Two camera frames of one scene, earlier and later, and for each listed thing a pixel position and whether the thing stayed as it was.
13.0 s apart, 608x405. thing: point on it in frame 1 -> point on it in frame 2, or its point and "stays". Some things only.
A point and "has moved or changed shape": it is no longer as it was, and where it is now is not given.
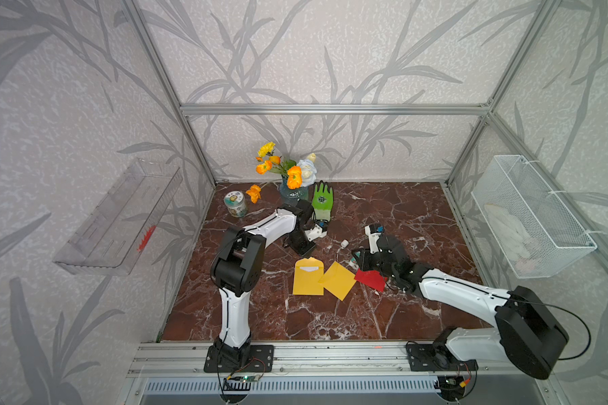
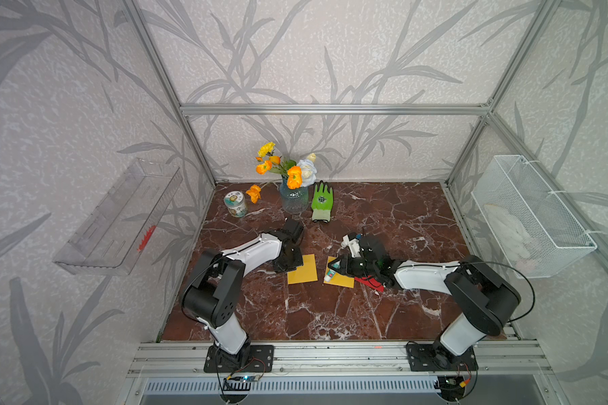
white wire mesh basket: (534, 235) stays
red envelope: (371, 278) stays
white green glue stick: (353, 262) has moved or changed shape
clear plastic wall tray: (117, 234) stays
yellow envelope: (308, 278) has moved or changed shape
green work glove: (323, 201) stays
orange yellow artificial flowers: (299, 175) stays
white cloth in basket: (510, 232) stays
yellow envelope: (338, 280) has moved or changed shape
